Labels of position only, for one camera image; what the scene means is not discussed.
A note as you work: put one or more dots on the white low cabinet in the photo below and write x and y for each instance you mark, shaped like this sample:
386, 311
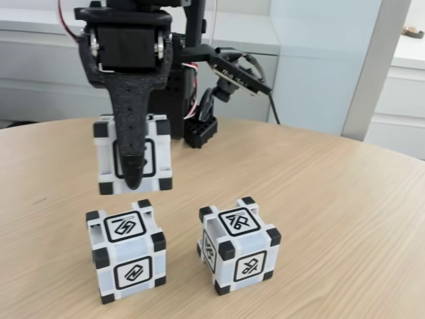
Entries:
33, 66

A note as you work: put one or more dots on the white cube with lightning print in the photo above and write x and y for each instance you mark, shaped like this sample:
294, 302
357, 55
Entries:
133, 252

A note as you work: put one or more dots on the white drawer cabinet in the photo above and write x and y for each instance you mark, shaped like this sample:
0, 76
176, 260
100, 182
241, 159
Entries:
398, 99

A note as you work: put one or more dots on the camera board on black mount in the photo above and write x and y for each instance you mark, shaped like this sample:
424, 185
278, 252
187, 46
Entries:
232, 74

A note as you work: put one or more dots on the grey column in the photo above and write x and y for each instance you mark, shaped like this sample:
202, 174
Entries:
372, 66

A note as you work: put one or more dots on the white cube with crossed print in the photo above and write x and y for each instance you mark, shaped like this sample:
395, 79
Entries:
245, 262

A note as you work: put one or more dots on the white cube with compartment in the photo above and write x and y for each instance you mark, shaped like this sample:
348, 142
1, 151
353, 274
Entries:
159, 156

